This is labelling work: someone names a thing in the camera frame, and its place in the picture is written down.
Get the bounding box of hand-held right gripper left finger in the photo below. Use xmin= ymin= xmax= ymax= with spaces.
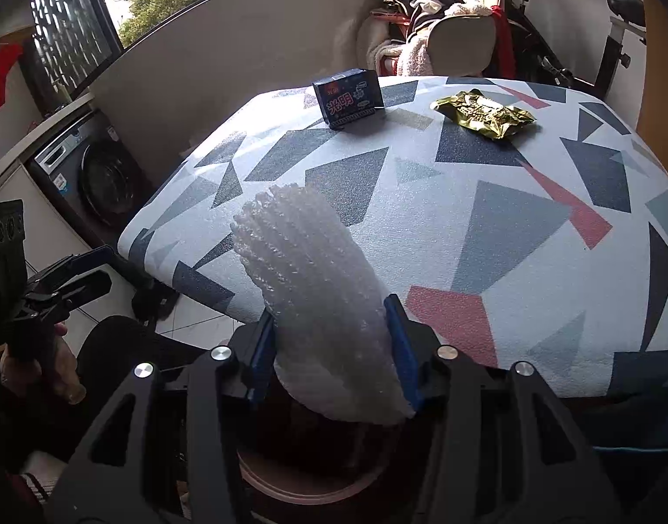
xmin=50 ymin=308 xmax=277 ymax=524

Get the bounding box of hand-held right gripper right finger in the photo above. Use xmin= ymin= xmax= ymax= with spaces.
xmin=383 ymin=293 xmax=621 ymax=524

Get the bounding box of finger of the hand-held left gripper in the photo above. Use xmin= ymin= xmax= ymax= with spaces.
xmin=39 ymin=272 xmax=113 ymax=318
xmin=25 ymin=245 xmax=117 ymax=296

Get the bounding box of white foam fruit net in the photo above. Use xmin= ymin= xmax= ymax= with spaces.
xmin=230 ymin=184 xmax=416 ymax=425

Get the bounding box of brown round bin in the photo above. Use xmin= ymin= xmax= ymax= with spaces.
xmin=232 ymin=382 xmax=438 ymax=524

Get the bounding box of person's left forearm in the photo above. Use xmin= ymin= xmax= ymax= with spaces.
xmin=0 ymin=365 xmax=80 ymax=473

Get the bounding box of person's left hand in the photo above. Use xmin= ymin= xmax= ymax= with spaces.
xmin=0 ymin=322 xmax=87 ymax=406

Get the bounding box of grey washing machine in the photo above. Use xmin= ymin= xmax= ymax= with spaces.
xmin=33 ymin=112 xmax=160 ymax=230

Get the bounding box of geometric patterned tablecloth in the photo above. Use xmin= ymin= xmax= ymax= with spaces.
xmin=118 ymin=75 xmax=668 ymax=399

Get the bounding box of red hanging cloth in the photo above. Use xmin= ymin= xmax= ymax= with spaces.
xmin=0 ymin=41 xmax=24 ymax=114

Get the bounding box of crumpled gold foil wrapper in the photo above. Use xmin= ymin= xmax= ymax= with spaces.
xmin=429 ymin=88 xmax=538 ymax=143

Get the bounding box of dark blue carton box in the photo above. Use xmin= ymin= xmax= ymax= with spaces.
xmin=312 ymin=68 xmax=388 ymax=131

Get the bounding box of white fleece blanket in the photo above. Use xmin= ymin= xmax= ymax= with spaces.
xmin=367 ymin=3 xmax=493 ymax=78

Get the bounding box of beige chair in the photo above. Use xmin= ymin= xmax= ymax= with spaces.
xmin=356 ymin=11 xmax=501 ymax=80

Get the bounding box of red cloth strip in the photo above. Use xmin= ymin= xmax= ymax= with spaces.
xmin=489 ymin=5 xmax=517 ymax=80

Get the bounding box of dark jacket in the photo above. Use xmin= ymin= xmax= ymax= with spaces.
xmin=383 ymin=0 xmax=466 ymax=39

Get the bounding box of wooden panel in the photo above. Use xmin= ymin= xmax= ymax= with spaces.
xmin=634 ymin=0 xmax=668 ymax=197

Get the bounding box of black exercise bike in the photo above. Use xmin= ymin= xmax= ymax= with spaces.
xmin=473 ymin=0 xmax=648 ymax=102

